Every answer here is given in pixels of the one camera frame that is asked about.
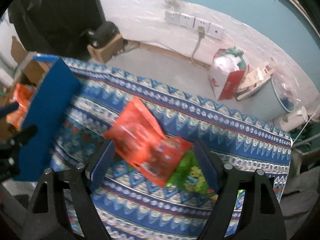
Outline orange yellow crisps bag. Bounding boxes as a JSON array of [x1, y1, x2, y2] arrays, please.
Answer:
[[6, 83, 36, 130]]

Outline green chips bag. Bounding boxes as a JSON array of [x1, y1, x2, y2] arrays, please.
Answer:
[[166, 150, 245, 199]]

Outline orange noodle snack bag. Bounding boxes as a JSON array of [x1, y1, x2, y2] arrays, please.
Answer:
[[103, 97, 192, 187]]

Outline grey blanket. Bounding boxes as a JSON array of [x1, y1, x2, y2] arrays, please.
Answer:
[[280, 166, 319, 239]]

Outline blue cardboard storage box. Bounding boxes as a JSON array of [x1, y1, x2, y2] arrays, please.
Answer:
[[14, 54, 81, 181]]

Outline blue patterned tablecloth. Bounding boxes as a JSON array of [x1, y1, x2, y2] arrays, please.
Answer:
[[51, 58, 292, 239]]

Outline grey blue trash bin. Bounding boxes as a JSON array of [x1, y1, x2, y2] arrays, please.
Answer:
[[259, 77, 295, 121]]

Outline small brown cardboard box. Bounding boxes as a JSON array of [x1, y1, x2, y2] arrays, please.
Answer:
[[87, 34, 124, 64]]

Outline flat cardboard pieces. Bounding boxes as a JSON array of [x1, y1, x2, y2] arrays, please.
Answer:
[[235, 62, 274, 101]]

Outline black curtain cloth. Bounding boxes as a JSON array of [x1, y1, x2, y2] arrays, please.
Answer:
[[8, 0, 103, 58]]

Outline black object on box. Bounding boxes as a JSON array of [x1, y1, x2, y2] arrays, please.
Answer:
[[81, 21, 120, 49]]

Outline red white paper bag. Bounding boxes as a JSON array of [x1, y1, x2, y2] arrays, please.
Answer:
[[208, 47, 249, 101]]

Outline grey plug and cable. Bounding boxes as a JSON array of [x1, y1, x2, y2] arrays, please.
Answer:
[[191, 26, 206, 65]]

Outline white wall socket strip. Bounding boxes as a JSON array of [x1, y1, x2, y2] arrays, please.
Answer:
[[164, 10, 225, 39]]

